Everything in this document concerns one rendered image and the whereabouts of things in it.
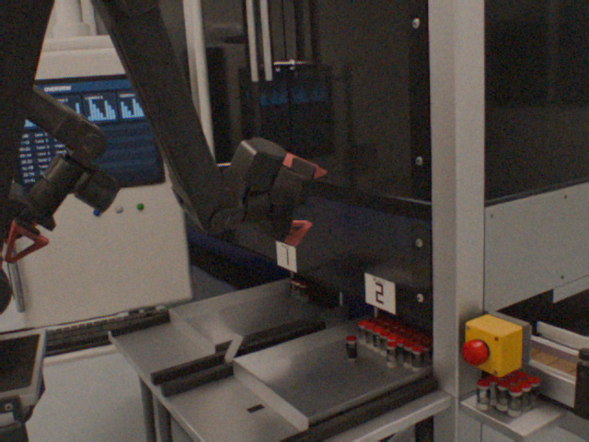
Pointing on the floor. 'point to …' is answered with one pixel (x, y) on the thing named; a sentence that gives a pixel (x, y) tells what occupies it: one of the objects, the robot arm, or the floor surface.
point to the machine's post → (456, 202)
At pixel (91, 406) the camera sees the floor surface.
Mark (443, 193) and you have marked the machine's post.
